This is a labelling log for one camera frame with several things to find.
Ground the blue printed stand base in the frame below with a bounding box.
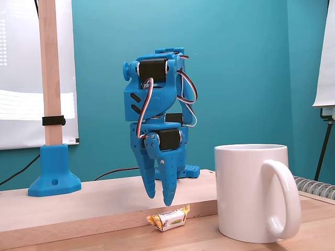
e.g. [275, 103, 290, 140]
[28, 143, 82, 197]

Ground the red and black wire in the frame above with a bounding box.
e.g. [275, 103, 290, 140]
[93, 167, 141, 181]

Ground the black strap on post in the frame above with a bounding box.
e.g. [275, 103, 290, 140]
[41, 114, 66, 127]

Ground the white flipchart paper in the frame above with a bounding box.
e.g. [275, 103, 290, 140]
[311, 0, 335, 108]

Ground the white ceramic mug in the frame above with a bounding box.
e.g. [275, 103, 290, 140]
[214, 143, 302, 244]

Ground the black flipchart easel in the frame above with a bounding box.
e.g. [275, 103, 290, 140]
[314, 106, 335, 181]

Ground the yellow white sweet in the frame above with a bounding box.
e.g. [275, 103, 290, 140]
[146, 204, 191, 233]

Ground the light wooden board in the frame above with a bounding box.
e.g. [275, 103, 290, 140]
[0, 169, 218, 248]

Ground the wooden camera post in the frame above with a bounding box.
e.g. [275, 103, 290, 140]
[37, 0, 65, 146]

